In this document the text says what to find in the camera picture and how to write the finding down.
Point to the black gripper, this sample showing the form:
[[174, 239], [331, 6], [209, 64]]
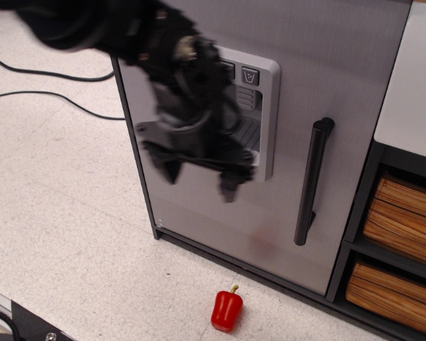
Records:
[[207, 142]]

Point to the black fridge door handle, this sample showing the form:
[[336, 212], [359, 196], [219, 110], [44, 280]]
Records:
[[321, 130]]

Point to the grey toy fridge door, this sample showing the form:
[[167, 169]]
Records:
[[322, 68]]

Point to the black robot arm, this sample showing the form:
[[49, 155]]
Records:
[[196, 117]]

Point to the dark grey fridge cabinet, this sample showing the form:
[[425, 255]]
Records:
[[139, 106]]

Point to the grey ice dispenser panel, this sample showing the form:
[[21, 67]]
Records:
[[255, 89]]

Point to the red bell pepper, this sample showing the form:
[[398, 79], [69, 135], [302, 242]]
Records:
[[227, 309]]

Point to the upper wooden drawer front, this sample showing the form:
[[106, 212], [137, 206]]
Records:
[[396, 218]]

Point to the wooden drawer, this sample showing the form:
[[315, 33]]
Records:
[[396, 218], [389, 295]]

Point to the white counter block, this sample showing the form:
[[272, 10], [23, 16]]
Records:
[[402, 121]]

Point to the lower wooden drawer front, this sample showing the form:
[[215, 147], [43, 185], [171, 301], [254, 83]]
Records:
[[389, 295]]

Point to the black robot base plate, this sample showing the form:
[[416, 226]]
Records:
[[32, 327]]

